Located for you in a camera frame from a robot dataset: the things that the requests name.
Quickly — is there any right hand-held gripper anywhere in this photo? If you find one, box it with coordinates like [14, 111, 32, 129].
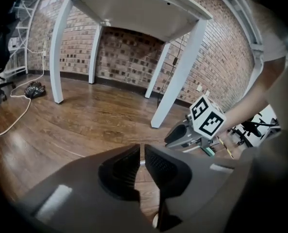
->
[164, 95, 226, 150]

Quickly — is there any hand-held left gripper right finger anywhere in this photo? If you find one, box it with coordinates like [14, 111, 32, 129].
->
[144, 143, 256, 233]

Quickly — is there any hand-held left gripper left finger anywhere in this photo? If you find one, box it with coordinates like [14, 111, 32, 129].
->
[20, 144, 159, 233]

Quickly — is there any person's right forearm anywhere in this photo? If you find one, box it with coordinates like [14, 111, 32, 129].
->
[218, 54, 288, 160]

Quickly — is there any black plastic bag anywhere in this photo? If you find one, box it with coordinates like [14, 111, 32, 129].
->
[24, 80, 47, 99]

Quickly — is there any white square table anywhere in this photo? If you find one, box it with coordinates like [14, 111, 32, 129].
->
[49, 0, 213, 129]

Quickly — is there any white metal beam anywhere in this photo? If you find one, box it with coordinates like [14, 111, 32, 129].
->
[207, 0, 265, 78]

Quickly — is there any person's beige shirt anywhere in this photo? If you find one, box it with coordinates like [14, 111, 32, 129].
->
[252, 0, 288, 63]

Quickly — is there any white metal shelf rack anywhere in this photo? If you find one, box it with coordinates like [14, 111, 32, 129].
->
[3, 0, 48, 80]

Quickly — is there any black lamp cable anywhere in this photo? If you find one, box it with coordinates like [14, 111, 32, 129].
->
[156, 34, 185, 112]

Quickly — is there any long white extension cable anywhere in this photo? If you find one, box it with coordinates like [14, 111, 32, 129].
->
[0, 48, 47, 137]

